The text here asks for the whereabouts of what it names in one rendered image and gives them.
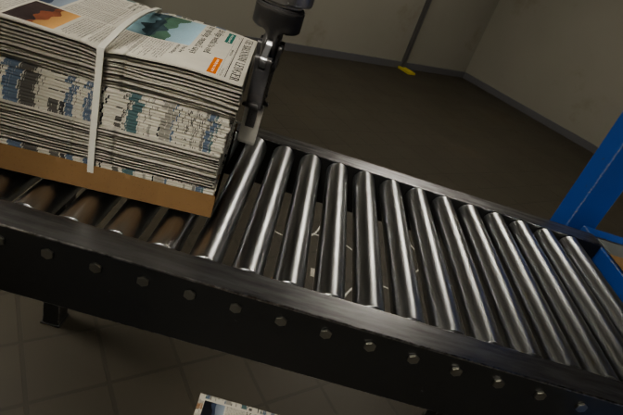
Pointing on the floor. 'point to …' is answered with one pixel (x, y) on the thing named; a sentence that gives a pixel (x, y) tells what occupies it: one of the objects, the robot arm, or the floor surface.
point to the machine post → (595, 184)
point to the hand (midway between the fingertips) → (250, 123)
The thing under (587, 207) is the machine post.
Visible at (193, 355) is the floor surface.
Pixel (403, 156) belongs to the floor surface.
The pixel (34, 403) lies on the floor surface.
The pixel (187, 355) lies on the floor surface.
